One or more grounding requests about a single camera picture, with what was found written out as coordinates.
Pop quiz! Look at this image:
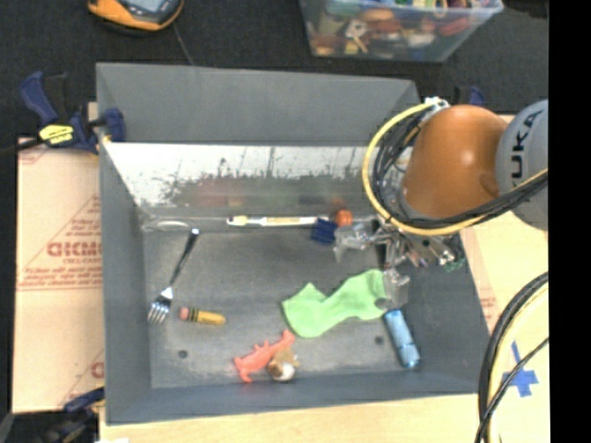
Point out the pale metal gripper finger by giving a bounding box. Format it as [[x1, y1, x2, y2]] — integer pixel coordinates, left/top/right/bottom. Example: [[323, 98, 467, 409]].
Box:
[[332, 221, 382, 262], [374, 267, 411, 309]]

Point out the small dark blue block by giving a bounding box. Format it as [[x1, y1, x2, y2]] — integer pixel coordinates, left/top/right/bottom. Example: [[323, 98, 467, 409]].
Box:
[[309, 218, 338, 245]]

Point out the blue cylinder tube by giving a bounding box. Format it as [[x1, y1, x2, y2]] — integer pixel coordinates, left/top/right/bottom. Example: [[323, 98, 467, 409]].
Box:
[[381, 307, 422, 370]]

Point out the green cloth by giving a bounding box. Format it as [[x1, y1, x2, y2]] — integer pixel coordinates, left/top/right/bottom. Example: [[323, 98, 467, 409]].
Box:
[[280, 268, 394, 340]]

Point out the white and yellow toothbrush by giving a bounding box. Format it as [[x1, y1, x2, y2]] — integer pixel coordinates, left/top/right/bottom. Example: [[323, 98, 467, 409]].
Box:
[[225, 214, 320, 229]]

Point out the grey metal bin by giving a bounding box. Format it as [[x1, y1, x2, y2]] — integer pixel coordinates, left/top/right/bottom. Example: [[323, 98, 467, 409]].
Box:
[[94, 62, 491, 426]]

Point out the brown and white small toy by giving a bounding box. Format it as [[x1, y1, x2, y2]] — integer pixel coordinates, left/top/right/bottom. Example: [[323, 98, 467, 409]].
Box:
[[264, 348, 302, 383]]

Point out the orange toy animal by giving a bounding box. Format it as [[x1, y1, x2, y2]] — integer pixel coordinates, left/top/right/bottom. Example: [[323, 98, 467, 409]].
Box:
[[232, 329, 297, 384]]

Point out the yellow pencil stub pink eraser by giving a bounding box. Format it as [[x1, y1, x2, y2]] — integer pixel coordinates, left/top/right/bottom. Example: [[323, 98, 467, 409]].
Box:
[[176, 305, 228, 328]]

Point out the brown cardboard board red print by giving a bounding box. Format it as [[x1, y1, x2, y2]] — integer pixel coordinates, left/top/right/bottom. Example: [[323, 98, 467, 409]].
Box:
[[10, 102, 106, 415]]

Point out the silver fork black handle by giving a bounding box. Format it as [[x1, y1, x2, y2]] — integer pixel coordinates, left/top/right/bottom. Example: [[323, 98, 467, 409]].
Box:
[[146, 227, 202, 327]]

